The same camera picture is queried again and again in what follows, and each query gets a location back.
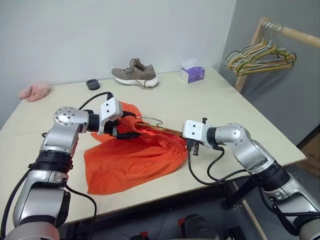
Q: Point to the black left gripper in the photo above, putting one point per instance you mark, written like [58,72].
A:
[113,127]

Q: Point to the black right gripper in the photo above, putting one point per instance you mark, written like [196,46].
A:
[191,143]

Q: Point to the wooden clothes hanger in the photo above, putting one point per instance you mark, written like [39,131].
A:
[162,129]

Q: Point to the orange cloth garment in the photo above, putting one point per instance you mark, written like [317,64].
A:
[130,165]

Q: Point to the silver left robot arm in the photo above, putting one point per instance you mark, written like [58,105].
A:
[60,140]

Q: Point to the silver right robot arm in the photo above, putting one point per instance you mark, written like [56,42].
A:
[250,147]

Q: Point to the taupe sneaker white sole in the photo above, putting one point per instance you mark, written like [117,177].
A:
[135,73]

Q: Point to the black round container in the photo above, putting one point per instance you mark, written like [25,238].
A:
[93,84]

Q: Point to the purple white tissue box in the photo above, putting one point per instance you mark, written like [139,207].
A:
[193,74]

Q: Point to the dark rounded shape red mark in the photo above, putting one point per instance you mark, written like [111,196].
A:
[140,237]
[197,227]

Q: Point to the pink fluffy slipper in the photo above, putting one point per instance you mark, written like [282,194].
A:
[35,91]

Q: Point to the brown cardboard box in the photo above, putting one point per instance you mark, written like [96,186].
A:
[311,155]

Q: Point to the wooden clothes rack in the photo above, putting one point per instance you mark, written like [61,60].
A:
[300,33]

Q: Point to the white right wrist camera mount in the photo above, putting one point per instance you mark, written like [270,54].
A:
[193,130]

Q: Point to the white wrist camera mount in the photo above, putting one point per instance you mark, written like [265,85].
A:
[193,130]
[111,110]

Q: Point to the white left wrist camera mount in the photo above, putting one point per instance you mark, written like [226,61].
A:
[111,110]

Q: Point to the black table frame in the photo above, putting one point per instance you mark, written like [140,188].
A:
[237,197]

